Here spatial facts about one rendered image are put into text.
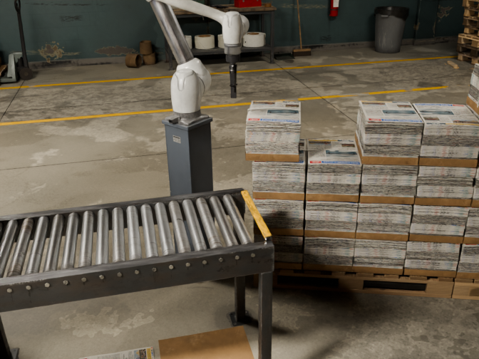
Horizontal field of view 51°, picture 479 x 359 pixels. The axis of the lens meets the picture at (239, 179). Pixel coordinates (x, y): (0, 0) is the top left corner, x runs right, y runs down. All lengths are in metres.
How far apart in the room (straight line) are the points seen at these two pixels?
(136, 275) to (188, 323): 0.97
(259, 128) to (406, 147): 0.76
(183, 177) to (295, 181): 0.65
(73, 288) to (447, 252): 2.00
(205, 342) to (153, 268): 0.90
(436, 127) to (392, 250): 0.74
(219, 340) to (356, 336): 0.72
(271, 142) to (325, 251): 0.73
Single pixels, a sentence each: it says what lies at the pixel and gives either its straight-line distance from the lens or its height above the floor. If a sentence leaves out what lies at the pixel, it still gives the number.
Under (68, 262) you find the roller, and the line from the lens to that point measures 2.08.
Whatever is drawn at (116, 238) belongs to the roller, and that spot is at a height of 0.80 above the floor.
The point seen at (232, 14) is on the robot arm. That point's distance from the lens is 2.68.
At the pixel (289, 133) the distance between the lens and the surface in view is 2.65.
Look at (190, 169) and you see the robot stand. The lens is 2.86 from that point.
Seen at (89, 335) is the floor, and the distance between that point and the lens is 2.95.
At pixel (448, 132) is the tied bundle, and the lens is 2.75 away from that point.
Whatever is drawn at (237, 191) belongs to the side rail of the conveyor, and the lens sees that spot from 2.46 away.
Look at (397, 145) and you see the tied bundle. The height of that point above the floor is 0.94.
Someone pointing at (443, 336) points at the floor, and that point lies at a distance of 2.99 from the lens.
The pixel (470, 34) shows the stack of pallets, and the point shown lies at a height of 0.43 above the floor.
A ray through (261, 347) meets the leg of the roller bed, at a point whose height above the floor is 0.28.
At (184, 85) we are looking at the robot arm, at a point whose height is 1.21.
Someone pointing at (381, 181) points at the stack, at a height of 0.73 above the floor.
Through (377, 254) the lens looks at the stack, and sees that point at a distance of 3.01.
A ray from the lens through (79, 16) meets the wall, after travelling 9.07.
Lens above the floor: 1.91
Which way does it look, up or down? 25 degrees down
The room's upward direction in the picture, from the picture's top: 1 degrees counter-clockwise
